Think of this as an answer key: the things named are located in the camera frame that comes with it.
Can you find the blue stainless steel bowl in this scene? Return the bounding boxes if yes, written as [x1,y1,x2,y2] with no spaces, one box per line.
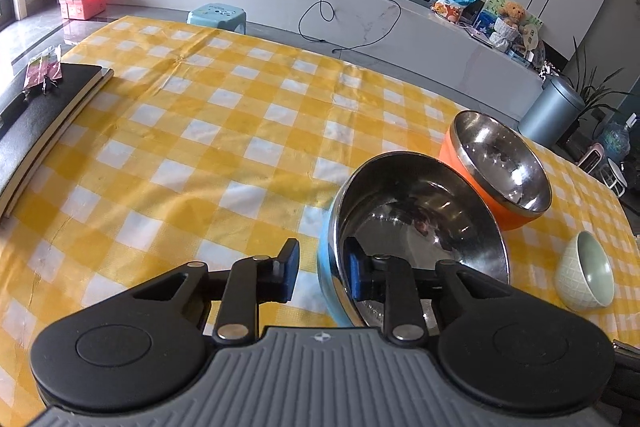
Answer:
[317,150,510,327]

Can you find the green ceramic bowl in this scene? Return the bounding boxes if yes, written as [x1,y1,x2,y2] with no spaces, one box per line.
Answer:
[554,231,615,312]

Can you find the orange stainless steel bowl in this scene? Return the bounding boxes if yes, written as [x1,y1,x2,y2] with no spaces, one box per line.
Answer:
[438,109,552,231]

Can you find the white round stool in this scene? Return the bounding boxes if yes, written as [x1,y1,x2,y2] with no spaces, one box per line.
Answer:
[599,158,627,198]

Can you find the grey trash can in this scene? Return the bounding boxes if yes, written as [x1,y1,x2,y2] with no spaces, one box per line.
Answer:
[518,75,586,148]

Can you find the water dispenser bottle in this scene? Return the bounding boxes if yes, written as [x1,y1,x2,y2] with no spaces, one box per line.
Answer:
[597,113,638,164]

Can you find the white marble tv cabinet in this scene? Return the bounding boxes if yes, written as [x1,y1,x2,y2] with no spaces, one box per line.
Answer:
[54,0,546,120]

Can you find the light blue plastic stool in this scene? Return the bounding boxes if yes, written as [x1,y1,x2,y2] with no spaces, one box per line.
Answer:
[186,3,247,35]

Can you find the black notebook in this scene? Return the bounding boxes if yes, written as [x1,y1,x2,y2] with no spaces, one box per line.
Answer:
[1,63,114,217]

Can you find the green potted floor plant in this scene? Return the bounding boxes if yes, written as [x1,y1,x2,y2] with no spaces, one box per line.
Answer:
[564,38,631,141]

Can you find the green picture book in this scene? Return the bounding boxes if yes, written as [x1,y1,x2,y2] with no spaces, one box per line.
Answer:
[473,0,542,37]

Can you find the teddy bear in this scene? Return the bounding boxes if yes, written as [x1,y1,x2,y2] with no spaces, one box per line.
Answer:
[489,1,527,53]

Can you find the pink foil packet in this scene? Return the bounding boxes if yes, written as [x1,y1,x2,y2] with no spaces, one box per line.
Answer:
[23,46,63,102]

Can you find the pink storage box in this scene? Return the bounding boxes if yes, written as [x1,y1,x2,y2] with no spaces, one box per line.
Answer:
[58,0,106,20]

